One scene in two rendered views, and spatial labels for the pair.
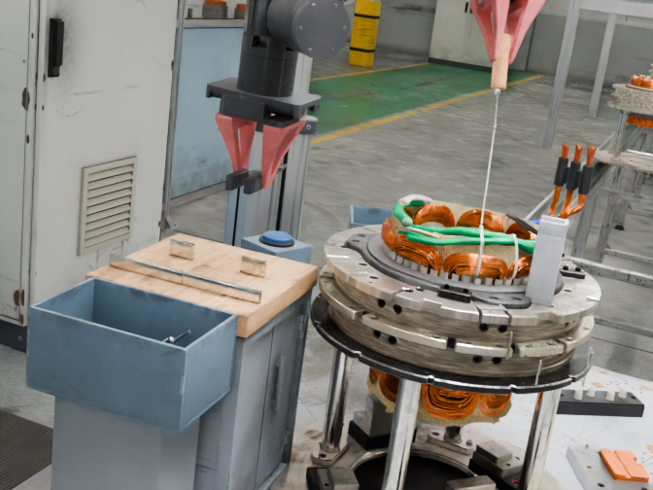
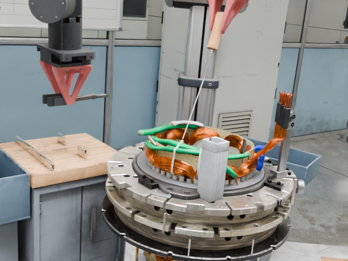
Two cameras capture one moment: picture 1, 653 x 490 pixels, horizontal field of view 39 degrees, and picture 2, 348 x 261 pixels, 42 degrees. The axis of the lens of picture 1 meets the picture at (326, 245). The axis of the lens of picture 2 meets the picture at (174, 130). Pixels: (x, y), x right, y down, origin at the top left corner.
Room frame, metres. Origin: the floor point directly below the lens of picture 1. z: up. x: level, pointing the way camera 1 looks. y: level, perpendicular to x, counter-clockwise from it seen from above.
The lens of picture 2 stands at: (0.37, -0.51, 1.37)
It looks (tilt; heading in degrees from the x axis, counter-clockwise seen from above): 16 degrees down; 32
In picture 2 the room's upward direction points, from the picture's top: 5 degrees clockwise
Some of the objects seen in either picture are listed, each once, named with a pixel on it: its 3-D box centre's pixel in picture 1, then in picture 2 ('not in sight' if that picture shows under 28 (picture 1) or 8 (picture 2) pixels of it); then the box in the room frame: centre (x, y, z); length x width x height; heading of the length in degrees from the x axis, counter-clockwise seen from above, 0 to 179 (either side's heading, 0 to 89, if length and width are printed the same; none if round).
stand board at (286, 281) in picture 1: (208, 280); (62, 156); (0.98, 0.13, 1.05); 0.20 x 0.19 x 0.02; 162
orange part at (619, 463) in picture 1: (624, 466); not in sight; (1.15, -0.45, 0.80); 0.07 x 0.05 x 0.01; 4
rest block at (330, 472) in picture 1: (337, 481); not in sight; (0.97, -0.05, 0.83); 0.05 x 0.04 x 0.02; 13
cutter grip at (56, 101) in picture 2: (255, 183); (58, 101); (0.92, 0.08, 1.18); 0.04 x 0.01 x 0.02; 163
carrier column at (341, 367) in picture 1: (339, 381); not in sight; (1.08, -0.04, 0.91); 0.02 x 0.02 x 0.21
